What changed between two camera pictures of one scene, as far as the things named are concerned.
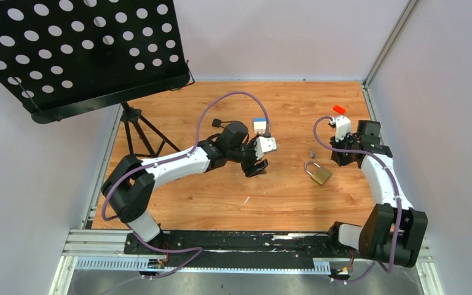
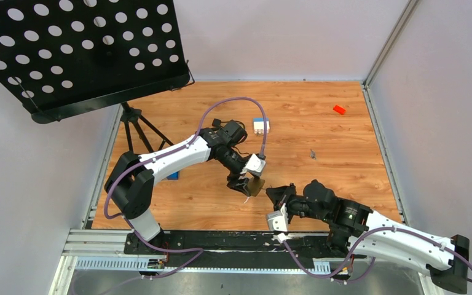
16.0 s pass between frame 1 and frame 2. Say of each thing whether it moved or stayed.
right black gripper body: moved
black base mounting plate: stayed
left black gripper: moved
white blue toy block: stayed
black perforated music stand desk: stayed
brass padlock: moved
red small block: stayed
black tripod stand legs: stayed
